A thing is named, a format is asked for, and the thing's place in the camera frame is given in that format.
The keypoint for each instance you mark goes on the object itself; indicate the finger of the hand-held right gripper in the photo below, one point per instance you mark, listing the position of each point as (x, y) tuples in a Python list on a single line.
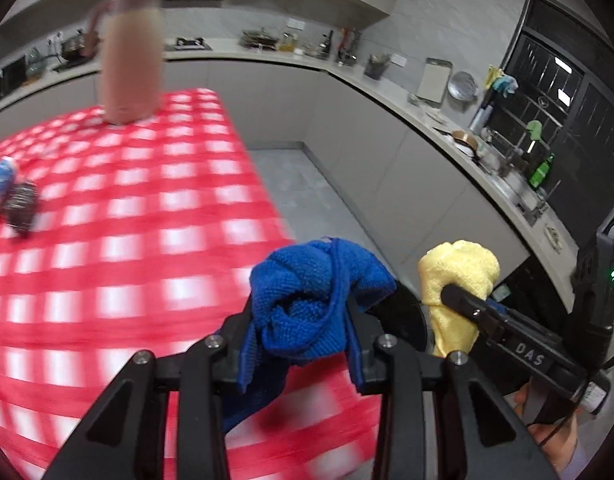
[(467, 302)]

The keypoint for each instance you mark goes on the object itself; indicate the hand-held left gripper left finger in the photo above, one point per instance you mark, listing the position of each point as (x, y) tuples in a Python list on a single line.
[(237, 355)]

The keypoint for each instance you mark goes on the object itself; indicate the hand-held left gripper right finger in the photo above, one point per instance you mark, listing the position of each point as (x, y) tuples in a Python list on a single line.
[(359, 370)]

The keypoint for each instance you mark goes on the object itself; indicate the yellow cloth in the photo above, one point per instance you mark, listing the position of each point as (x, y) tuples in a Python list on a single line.
[(462, 270)]

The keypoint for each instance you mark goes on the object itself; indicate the blue cloth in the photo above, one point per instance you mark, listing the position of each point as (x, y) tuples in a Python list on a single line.
[(307, 300)]

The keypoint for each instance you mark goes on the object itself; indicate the person's right forearm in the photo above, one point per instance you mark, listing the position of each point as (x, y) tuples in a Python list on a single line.
[(574, 465)]

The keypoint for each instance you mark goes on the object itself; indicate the person's right hand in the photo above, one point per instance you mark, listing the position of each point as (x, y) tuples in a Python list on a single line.
[(552, 440)]

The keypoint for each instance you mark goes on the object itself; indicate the black built-in appliance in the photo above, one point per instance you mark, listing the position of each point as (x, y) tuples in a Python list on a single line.
[(537, 280)]

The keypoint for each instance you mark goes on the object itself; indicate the red checkered tablecloth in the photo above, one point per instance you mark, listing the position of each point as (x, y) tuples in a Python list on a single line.
[(137, 260)]

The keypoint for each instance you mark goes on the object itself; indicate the green glass bottle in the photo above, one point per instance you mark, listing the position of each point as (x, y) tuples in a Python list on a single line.
[(541, 172)]

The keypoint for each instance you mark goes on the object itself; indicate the copper pot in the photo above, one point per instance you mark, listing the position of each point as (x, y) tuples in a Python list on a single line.
[(464, 141)]

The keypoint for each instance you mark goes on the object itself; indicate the plastic wrap roll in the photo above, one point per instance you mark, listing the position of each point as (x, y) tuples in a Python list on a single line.
[(482, 119)]

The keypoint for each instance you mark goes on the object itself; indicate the green brush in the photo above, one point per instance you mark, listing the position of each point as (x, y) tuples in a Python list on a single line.
[(534, 130)]

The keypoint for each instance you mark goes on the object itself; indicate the grey kitchen counter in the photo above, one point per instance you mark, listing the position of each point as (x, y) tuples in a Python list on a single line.
[(367, 135)]

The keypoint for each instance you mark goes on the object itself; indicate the metal steamer plate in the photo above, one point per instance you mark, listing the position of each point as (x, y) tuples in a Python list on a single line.
[(463, 85)]

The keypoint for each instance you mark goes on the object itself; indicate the teal rubber glove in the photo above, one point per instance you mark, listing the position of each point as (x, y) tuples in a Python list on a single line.
[(507, 85)]

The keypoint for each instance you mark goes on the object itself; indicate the white cutting board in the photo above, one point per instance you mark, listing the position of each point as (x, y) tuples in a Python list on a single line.
[(433, 82)]

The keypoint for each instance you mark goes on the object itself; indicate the yellow rubber glove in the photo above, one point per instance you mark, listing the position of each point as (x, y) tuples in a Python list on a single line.
[(491, 76)]

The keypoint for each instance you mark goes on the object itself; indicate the dark window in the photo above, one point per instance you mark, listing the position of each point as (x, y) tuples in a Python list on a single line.
[(557, 90)]

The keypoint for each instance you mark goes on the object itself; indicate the black utensil holder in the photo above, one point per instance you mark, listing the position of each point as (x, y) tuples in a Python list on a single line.
[(376, 70)]

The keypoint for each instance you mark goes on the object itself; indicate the dark wine bottle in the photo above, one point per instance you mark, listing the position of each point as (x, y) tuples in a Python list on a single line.
[(326, 45)]

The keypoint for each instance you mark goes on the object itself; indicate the pink thermos jug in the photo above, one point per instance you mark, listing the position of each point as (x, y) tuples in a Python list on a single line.
[(129, 60)]

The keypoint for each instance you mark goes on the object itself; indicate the yellow oil bottle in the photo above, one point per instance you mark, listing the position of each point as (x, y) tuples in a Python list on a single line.
[(287, 44)]

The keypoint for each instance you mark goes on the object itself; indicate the gas stove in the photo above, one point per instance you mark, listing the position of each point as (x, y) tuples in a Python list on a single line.
[(191, 43)]

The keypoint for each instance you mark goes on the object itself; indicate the wok with lid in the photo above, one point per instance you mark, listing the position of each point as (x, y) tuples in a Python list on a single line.
[(259, 40)]

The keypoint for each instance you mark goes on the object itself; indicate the cooking pot with lid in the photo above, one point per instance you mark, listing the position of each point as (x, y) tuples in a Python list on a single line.
[(77, 49)]

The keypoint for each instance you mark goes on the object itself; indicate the black microwave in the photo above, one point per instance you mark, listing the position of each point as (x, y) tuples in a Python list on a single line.
[(7, 80)]

